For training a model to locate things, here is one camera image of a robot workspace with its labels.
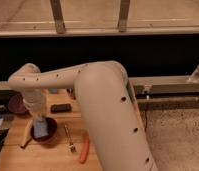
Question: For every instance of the red bowl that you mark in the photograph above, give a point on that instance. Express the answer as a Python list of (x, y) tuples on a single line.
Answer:
[(52, 128)]

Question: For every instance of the purple bowl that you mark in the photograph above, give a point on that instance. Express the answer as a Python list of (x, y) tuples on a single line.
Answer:
[(16, 105)]

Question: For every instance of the blue sponge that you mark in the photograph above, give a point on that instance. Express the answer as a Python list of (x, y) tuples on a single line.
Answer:
[(40, 128)]

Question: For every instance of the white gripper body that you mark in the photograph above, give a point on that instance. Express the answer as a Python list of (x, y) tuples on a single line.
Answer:
[(40, 117)]

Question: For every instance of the orange carrot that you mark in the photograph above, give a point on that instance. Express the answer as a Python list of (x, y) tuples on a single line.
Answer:
[(85, 150)]

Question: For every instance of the blue plastic cup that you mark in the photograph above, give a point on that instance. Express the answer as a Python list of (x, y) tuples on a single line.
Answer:
[(53, 90)]

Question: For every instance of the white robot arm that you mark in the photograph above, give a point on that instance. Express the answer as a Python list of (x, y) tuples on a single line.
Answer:
[(105, 105)]

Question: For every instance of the black rectangular case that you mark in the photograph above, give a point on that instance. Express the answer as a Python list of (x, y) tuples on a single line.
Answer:
[(59, 108)]

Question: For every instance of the silver fork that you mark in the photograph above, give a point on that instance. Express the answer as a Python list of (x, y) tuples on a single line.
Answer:
[(71, 144)]

